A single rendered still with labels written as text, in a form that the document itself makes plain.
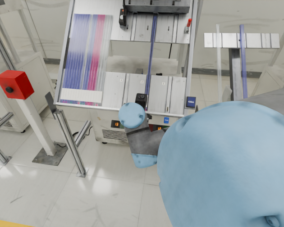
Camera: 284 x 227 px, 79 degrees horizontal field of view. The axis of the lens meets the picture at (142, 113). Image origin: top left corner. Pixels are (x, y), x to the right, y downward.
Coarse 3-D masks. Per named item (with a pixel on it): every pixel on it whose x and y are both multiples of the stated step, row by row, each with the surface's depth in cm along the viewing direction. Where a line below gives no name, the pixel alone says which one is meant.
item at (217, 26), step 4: (216, 24) 79; (216, 28) 78; (216, 32) 78; (216, 36) 78; (216, 40) 78; (216, 44) 78; (216, 48) 78; (216, 52) 78; (220, 56) 77; (220, 60) 76; (220, 64) 76; (220, 68) 76; (220, 72) 76; (220, 76) 76; (220, 80) 75; (220, 84) 75; (220, 88) 75; (220, 92) 75; (220, 96) 75; (220, 100) 74
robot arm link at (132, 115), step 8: (128, 104) 48; (136, 104) 48; (120, 112) 48; (128, 112) 48; (136, 112) 48; (144, 112) 50; (120, 120) 48; (128, 120) 48; (136, 120) 47; (144, 120) 51; (128, 128) 50; (136, 128) 49
